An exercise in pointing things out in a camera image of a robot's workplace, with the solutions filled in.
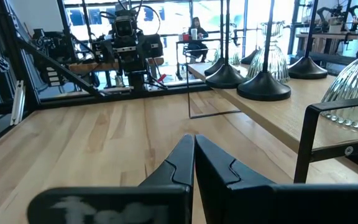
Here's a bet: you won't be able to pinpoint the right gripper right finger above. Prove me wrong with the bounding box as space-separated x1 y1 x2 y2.
195 134 275 224

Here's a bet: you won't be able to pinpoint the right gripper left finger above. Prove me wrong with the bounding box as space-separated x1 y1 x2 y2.
140 134 195 224

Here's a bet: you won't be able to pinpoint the tall black candlestick holder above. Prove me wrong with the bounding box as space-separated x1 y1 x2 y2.
287 0 329 80
203 0 228 78
240 48 261 65

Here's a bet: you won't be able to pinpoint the medium black candlestick holder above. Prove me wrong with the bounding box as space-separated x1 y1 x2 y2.
205 0 249 90

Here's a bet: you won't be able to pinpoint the short black candlestick holder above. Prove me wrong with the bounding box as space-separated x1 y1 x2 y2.
236 0 292 102

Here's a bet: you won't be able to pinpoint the ribbed glass candle holder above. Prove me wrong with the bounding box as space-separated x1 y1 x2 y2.
212 23 242 66
320 12 358 131
246 21 291 84

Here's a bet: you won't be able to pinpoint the person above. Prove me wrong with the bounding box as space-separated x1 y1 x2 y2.
187 17 210 63

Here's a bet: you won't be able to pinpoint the wooden shelf riser black legs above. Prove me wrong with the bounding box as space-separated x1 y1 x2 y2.
185 46 358 184

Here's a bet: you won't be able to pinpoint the wooden workbench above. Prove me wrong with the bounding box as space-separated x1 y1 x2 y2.
295 30 358 55

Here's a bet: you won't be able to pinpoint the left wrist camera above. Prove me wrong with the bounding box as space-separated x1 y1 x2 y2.
114 16 137 40

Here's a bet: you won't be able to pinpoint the silver frame bracket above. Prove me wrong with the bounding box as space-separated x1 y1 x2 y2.
9 80 27 127

